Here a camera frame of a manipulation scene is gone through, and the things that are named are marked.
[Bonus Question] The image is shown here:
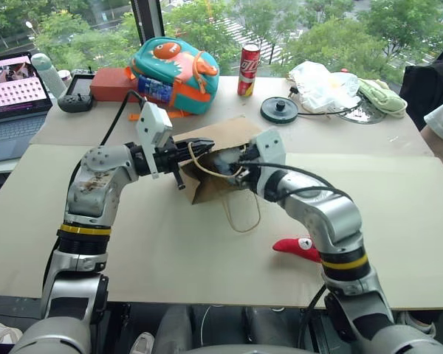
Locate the black remote controller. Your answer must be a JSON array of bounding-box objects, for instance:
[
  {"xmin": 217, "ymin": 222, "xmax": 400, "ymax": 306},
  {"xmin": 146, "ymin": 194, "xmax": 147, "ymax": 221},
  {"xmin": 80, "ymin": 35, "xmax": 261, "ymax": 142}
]
[{"xmin": 57, "ymin": 66, "xmax": 96, "ymax": 114}]

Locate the black window frame post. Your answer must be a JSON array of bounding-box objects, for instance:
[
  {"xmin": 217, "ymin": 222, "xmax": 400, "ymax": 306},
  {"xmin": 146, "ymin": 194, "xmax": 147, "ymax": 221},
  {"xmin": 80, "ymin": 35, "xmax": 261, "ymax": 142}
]
[{"xmin": 129, "ymin": 0, "xmax": 166, "ymax": 51}]

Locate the white plastic bag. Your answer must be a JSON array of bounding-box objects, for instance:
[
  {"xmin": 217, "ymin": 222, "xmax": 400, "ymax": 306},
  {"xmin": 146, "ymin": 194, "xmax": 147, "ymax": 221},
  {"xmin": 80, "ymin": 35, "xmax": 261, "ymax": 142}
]
[{"xmin": 286, "ymin": 60, "xmax": 362, "ymax": 114}]

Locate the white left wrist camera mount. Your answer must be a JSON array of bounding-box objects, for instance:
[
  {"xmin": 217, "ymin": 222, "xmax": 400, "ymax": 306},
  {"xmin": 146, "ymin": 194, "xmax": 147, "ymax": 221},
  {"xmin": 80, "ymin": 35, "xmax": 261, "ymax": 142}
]
[{"xmin": 135, "ymin": 101, "xmax": 174, "ymax": 181}]

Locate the teal dinosaur kids backpack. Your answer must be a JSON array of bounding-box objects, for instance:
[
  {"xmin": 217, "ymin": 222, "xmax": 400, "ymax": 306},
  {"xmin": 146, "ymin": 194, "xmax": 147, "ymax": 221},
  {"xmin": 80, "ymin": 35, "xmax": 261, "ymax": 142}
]
[{"xmin": 125, "ymin": 36, "xmax": 221, "ymax": 117}]

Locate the white and green bottle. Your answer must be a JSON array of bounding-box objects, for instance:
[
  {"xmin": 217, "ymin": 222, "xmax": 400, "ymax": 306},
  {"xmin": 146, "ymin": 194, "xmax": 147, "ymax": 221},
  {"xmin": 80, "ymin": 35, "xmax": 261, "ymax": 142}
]
[{"xmin": 30, "ymin": 52, "xmax": 68, "ymax": 100}]

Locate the light green cloth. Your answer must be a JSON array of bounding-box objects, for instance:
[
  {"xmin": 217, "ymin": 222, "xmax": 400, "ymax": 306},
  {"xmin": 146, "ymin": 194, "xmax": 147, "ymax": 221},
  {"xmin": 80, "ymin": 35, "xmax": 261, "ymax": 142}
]
[{"xmin": 355, "ymin": 77, "xmax": 409, "ymax": 119}]

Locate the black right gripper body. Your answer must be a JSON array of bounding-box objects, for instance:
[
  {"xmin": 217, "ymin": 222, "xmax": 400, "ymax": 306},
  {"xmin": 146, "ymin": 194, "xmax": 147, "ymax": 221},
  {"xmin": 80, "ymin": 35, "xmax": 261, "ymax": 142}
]
[{"xmin": 236, "ymin": 143, "xmax": 262, "ymax": 190}]

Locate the beige table mat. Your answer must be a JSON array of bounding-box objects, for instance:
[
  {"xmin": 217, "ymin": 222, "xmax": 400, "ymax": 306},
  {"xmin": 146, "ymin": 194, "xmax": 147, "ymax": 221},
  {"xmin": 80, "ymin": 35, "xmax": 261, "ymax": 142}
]
[{"xmin": 0, "ymin": 143, "xmax": 443, "ymax": 311}]

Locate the thin black table cable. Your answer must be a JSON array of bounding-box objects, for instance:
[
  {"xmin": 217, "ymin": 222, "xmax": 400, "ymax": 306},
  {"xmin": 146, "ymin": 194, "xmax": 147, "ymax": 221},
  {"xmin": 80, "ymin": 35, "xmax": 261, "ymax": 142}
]
[{"xmin": 297, "ymin": 98, "xmax": 361, "ymax": 117}]

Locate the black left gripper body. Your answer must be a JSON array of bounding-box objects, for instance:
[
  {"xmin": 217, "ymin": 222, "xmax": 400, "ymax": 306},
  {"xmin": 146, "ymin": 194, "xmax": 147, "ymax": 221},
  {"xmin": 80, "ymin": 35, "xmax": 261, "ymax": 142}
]
[{"xmin": 153, "ymin": 138, "xmax": 192, "ymax": 191}]

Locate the round glass lid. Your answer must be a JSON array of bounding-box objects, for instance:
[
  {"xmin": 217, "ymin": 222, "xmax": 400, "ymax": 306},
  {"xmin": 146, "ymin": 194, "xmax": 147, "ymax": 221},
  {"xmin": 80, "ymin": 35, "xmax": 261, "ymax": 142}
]
[{"xmin": 334, "ymin": 91, "xmax": 388, "ymax": 125}]

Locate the black bag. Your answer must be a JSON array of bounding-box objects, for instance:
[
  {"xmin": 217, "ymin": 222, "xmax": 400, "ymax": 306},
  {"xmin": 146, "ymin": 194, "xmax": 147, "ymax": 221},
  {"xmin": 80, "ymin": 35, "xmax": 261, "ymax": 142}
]
[{"xmin": 401, "ymin": 58, "xmax": 443, "ymax": 131}]

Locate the brown paper bag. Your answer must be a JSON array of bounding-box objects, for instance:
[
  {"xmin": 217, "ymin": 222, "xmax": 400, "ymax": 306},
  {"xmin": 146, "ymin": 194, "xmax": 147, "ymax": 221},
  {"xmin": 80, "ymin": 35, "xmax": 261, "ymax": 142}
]
[{"xmin": 172, "ymin": 115, "xmax": 267, "ymax": 234}]

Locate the small pink cup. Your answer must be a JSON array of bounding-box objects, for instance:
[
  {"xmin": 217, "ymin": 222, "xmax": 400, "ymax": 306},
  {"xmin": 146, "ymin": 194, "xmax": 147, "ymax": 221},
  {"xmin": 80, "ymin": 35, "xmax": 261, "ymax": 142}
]
[{"xmin": 57, "ymin": 69, "xmax": 73, "ymax": 89}]

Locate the grey laptop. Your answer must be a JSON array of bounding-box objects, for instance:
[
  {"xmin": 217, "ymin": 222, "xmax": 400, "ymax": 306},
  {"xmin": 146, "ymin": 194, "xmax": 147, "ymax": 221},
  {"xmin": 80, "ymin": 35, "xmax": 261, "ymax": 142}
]
[{"xmin": 0, "ymin": 51, "xmax": 55, "ymax": 165}]

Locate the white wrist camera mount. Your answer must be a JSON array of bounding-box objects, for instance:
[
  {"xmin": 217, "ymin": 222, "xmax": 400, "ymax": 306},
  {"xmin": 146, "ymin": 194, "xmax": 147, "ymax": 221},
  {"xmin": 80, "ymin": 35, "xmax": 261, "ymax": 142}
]
[
  {"xmin": 248, "ymin": 128, "xmax": 287, "ymax": 175},
  {"xmin": 135, "ymin": 101, "xmax": 174, "ymax": 181}
]

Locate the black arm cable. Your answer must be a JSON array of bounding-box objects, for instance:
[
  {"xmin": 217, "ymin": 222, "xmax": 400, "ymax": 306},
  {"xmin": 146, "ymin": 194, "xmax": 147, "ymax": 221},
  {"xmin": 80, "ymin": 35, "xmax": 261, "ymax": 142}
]
[
  {"xmin": 238, "ymin": 159, "xmax": 356, "ymax": 207},
  {"xmin": 42, "ymin": 89, "xmax": 148, "ymax": 292}
]

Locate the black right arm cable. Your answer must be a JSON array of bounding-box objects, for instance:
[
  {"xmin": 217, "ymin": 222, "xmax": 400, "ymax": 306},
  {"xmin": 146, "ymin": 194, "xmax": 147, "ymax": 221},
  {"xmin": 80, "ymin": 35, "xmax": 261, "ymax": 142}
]
[{"xmin": 238, "ymin": 159, "xmax": 356, "ymax": 207}]

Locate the orange-red box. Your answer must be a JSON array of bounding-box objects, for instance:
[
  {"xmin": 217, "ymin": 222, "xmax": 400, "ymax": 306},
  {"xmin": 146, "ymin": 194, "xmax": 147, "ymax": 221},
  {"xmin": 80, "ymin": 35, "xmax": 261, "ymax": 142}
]
[{"xmin": 89, "ymin": 67, "xmax": 149, "ymax": 103}]

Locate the red plush toy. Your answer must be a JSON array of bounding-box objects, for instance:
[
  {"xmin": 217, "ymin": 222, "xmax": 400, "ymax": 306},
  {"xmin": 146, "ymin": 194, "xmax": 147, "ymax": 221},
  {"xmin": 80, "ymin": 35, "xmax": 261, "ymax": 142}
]
[{"xmin": 272, "ymin": 237, "xmax": 323, "ymax": 264}]

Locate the red soda can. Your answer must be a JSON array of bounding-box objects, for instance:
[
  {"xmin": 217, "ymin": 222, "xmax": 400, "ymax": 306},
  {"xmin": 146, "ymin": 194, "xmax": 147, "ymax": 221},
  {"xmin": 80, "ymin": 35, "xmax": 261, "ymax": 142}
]
[{"xmin": 237, "ymin": 43, "xmax": 261, "ymax": 97}]

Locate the white sneaker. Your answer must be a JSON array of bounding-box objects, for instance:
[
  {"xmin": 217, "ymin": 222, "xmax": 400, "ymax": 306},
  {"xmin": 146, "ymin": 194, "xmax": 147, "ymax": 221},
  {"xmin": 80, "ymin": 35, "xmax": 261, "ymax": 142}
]
[
  {"xmin": 128, "ymin": 331, "xmax": 157, "ymax": 354},
  {"xmin": 0, "ymin": 314, "xmax": 24, "ymax": 347},
  {"xmin": 394, "ymin": 310, "xmax": 437, "ymax": 339}
]

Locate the white plush toy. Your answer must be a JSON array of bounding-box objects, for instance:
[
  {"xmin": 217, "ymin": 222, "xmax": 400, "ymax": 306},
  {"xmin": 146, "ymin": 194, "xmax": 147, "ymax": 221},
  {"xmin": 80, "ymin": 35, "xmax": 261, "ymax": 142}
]
[{"xmin": 210, "ymin": 148, "xmax": 245, "ymax": 175}]

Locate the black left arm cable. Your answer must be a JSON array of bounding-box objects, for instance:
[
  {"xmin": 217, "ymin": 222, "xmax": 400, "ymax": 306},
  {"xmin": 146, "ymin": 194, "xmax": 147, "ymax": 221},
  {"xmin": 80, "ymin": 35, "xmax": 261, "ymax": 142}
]
[{"xmin": 42, "ymin": 89, "xmax": 148, "ymax": 292}]

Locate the black round lid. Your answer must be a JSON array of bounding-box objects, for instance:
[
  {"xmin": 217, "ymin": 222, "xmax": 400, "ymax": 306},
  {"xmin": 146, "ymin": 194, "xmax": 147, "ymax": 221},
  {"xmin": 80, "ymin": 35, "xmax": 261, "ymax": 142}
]
[{"xmin": 259, "ymin": 96, "xmax": 300, "ymax": 124}]

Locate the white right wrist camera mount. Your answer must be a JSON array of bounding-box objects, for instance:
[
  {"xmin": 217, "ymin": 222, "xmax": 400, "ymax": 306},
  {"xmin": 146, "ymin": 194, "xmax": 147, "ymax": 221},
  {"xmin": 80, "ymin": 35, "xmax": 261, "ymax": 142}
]
[{"xmin": 248, "ymin": 128, "xmax": 287, "ymax": 175}]

